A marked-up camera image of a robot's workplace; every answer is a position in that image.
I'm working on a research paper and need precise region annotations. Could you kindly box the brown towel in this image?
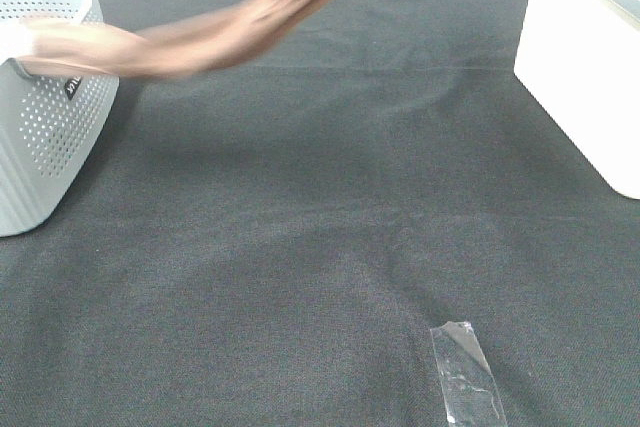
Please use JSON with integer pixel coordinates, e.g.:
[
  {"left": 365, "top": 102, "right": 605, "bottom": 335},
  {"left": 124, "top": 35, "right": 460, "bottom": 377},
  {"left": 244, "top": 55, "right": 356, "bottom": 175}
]
[{"left": 18, "top": 0, "right": 332, "bottom": 79}]

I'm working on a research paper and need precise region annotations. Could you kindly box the black table cloth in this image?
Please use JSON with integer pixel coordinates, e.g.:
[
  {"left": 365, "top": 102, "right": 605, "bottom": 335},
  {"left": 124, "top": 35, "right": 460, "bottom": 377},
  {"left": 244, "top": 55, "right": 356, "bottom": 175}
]
[{"left": 1, "top": 0, "right": 639, "bottom": 426}]

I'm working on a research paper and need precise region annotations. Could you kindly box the clear tape strip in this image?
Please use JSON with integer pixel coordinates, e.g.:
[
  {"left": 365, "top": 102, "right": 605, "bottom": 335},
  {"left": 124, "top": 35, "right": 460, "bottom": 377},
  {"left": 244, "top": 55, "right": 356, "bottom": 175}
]
[{"left": 430, "top": 321, "right": 508, "bottom": 427}]

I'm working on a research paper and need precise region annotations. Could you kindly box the grey perforated laundry basket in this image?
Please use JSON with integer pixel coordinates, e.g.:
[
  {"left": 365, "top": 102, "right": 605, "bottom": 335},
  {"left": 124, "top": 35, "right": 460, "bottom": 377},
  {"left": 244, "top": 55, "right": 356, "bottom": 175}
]
[{"left": 1, "top": 0, "right": 119, "bottom": 237}]

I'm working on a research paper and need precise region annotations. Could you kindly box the white storage box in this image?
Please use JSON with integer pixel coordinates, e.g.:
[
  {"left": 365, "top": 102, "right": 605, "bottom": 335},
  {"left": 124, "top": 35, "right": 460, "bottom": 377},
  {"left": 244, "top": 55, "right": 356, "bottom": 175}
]
[{"left": 514, "top": 0, "right": 639, "bottom": 199}]

